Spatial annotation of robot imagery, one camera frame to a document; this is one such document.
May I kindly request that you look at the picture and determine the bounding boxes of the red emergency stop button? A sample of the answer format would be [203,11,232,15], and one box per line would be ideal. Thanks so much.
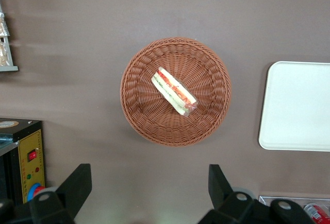
[27,182,47,201]

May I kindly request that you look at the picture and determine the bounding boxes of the black food warmer machine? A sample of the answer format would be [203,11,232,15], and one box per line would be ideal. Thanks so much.
[0,117,46,206]

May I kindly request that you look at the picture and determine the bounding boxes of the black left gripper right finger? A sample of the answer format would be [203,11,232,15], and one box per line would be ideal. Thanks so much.
[198,164,258,224]

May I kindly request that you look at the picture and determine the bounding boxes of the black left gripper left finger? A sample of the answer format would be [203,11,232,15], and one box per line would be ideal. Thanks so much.
[29,164,92,224]

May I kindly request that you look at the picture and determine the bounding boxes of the cream plastic tray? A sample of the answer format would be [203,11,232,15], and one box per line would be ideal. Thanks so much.
[258,61,330,152]

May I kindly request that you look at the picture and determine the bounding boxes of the round brown wicker basket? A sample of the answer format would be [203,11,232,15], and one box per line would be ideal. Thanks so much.
[120,37,232,147]

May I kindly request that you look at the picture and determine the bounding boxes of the clear acrylic bottle rack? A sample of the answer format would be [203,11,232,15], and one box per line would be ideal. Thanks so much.
[258,195,330,224]

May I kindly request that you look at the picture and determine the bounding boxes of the grey snack display rack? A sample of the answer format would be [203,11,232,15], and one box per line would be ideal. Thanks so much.
[0,1,19,72]

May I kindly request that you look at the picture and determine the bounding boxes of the triangle sandwich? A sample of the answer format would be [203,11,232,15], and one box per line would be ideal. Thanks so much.
[151,66,199,118]

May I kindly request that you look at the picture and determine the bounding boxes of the red cola bottle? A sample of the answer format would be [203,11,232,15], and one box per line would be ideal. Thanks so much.
[303,202,330,221]

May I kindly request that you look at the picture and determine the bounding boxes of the clear bag of snacks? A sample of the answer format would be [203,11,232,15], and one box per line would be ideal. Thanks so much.
[0,40,11,67]
[0,11,10,37]

